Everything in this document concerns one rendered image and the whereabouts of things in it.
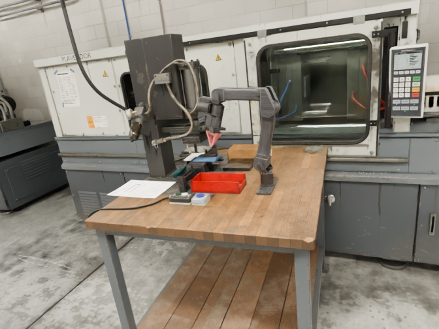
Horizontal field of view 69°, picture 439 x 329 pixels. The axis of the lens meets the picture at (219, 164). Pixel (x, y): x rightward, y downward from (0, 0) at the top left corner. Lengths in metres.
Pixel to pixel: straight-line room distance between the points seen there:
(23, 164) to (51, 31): 2.65
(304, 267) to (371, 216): 1.21
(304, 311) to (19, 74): 6.64
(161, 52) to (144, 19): 3.48
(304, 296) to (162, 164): 1.03
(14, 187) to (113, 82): 2.23
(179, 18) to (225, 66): 2.64
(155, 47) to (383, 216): 1.75
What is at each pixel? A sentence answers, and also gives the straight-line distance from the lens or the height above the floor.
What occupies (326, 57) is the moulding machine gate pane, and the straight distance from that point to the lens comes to 2.12.
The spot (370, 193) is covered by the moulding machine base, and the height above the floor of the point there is 0.57.
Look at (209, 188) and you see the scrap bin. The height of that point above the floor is 0.92.
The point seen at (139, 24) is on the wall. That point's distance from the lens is 5.24.
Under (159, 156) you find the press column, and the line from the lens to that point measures 1.85.
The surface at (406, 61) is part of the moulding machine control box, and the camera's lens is 2.00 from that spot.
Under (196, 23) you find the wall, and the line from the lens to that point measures 4.76.
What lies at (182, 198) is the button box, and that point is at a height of 0.93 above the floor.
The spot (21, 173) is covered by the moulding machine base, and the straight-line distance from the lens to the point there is 4.62.
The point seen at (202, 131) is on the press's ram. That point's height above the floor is 1.15.
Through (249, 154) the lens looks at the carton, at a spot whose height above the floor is 0.94.
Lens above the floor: 1.51
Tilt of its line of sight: 18 degrees down
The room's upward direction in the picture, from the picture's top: 7 degrees counter-clockwise
